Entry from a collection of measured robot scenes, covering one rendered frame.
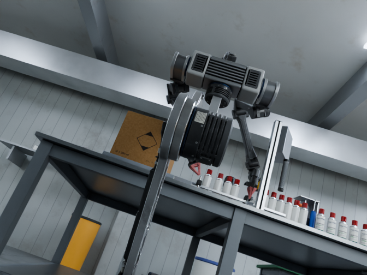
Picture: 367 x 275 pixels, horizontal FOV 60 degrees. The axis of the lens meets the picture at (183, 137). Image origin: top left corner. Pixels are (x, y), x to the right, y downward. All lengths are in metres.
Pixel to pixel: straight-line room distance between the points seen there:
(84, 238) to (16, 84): 3.34
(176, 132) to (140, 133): 0.68
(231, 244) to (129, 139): 0.71
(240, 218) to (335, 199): 4.58
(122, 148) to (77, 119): 4.44
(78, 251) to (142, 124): 3.39
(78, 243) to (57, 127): 2.23
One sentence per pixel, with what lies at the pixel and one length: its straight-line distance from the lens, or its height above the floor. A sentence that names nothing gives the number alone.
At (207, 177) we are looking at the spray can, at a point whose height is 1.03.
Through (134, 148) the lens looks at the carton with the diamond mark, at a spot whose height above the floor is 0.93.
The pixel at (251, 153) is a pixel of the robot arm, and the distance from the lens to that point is 2.20.
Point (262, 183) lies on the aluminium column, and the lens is 1.94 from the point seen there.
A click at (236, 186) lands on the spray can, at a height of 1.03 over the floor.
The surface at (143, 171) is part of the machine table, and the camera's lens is 1.52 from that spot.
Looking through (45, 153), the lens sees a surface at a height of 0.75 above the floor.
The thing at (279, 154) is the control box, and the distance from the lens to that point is 2.06.
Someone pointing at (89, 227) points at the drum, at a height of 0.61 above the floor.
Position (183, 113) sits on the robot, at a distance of 0.99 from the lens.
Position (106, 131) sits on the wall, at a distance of 5.82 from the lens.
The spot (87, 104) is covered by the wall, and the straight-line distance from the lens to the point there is 6.14.
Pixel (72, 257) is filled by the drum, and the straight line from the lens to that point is 4.85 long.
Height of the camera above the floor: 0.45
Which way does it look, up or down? 22 degrees up
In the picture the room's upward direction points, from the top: 19 degrees clockwise
